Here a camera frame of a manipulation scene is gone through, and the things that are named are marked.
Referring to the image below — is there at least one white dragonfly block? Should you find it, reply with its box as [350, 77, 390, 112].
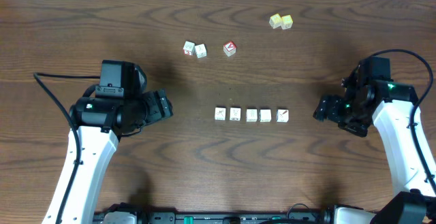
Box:
[215, 107, 226, 121]

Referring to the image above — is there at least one white block blue edge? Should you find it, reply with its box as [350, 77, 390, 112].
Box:
[277, 109, 289, 123]

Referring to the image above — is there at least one white block with oval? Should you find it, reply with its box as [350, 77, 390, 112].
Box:
[229, 107, 241, 121]

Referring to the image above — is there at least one plain white block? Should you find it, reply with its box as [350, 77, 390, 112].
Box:
[259, 109, 272, 123]

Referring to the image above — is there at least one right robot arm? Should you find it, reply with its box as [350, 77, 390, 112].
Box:
[313, 55, 435, 223]

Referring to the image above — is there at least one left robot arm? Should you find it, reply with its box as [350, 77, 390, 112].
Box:
[43, 60, 173, 223]

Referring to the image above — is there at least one white block red bottom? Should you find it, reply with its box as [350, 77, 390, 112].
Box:
[183, 41, 195, 56]

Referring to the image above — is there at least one red letter block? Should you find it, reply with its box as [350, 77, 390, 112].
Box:
[223, 41, 237, 57]

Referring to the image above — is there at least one yellow block right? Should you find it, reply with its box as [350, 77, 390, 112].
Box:
[281, 15, 294, 30]

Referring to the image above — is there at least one yellow block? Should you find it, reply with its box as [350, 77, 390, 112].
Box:
[269, 14, 283, 29]
[281, 15, 294, 30]

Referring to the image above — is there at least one yellow block left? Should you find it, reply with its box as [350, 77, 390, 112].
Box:
[269, 14, 283, 29]

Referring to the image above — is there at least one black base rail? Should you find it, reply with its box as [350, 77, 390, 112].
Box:
[91, 203, 334, 224]

